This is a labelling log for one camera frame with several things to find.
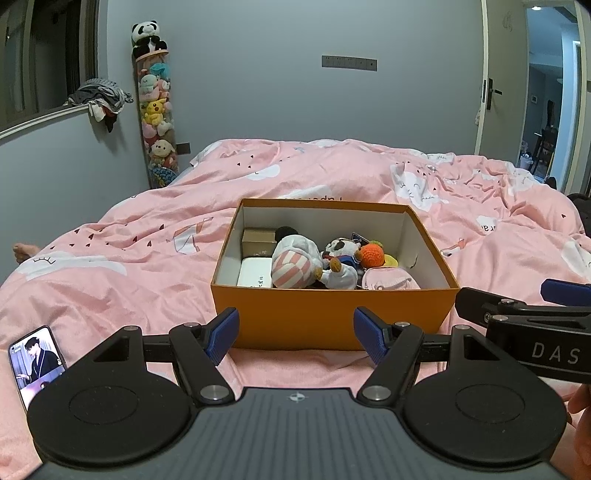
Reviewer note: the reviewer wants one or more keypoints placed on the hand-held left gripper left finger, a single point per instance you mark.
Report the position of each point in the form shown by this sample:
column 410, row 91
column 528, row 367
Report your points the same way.
column 222, row 334

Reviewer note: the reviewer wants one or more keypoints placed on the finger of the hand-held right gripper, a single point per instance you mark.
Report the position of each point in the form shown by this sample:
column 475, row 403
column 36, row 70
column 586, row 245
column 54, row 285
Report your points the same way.
column 480, row 304
column 568, row 291

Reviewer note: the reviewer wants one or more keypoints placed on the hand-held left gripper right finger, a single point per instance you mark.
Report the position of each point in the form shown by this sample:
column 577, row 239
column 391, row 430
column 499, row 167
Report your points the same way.
column 371, row 338

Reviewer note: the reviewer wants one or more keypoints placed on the pink fabric zipper pouch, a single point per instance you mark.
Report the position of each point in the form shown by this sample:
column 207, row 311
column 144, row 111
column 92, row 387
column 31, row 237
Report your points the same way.
column 390, row 279

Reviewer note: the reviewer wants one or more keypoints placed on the white and blue plush toy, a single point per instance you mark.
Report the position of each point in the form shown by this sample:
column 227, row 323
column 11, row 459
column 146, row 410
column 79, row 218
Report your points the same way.
column 341, row 279

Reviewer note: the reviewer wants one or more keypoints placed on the silver white rectangular box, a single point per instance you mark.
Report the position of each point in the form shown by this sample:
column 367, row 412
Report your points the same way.
column 255, row 273

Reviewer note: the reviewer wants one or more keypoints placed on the orange cardboard box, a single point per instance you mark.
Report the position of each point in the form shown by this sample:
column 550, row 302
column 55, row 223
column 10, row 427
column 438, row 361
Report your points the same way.
column 300, row 318

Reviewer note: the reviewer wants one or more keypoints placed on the orange crochet ball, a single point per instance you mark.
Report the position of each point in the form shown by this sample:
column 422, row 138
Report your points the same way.
column 371, row 254

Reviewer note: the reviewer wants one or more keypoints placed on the black and white plush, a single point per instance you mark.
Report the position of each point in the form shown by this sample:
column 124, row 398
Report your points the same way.
column 341, row 249

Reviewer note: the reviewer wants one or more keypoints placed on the small gold box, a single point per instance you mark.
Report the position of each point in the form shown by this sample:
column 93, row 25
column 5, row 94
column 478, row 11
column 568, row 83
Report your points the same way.
column 258, row 242

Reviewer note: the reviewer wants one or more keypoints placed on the pink striped white plush toy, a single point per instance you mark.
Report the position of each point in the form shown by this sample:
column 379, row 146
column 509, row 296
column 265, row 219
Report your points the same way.
column 295, row 263

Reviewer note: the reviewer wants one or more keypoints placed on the person's right hand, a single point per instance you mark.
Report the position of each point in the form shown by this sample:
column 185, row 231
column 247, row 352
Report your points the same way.
column 579, row 399

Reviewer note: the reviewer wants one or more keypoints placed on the pink printed blanket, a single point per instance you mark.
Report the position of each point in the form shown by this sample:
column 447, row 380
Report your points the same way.
column 138, row 240

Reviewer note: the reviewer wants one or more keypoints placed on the dark chair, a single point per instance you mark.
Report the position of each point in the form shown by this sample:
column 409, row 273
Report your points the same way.
column 548, row 143

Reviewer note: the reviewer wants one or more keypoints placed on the smartphone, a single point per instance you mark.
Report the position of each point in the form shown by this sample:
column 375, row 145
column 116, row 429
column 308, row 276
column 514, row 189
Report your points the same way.
column 37, row 364

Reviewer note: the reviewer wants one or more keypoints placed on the person's foot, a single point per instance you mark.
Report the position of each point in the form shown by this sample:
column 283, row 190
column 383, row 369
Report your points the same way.
column 25, row 253

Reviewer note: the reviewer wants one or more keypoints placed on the white door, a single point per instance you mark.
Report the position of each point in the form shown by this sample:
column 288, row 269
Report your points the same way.
column 505, row 78

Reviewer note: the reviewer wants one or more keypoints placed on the clear tube of plush toys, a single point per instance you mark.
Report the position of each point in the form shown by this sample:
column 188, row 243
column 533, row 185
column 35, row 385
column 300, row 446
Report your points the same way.
column 157, row 120

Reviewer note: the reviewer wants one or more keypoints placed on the pile of clothes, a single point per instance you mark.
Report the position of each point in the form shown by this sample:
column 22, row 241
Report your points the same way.
column 99, row 99

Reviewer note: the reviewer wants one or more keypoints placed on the panda plush toy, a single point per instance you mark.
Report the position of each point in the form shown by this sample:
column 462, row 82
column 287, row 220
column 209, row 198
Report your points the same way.
column 147, row 39

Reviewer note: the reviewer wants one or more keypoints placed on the window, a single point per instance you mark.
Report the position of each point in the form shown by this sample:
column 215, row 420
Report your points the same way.
column 37, row 55

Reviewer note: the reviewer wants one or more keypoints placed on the small wall socket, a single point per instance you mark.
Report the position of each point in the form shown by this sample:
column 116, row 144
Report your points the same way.
column 184, row 147

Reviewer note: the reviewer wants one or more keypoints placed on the grey wall switch panel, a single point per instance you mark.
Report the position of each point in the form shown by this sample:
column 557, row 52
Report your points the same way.
column 349, row 63

